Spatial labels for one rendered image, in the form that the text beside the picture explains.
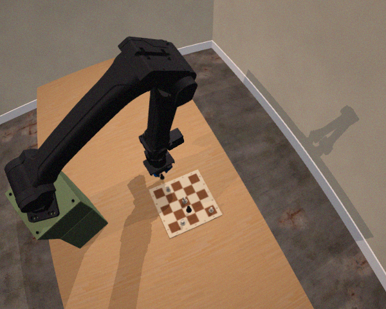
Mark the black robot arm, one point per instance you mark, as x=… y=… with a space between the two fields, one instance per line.
x=143 y=65

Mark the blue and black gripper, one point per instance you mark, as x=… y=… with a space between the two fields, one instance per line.
x=159 y=166

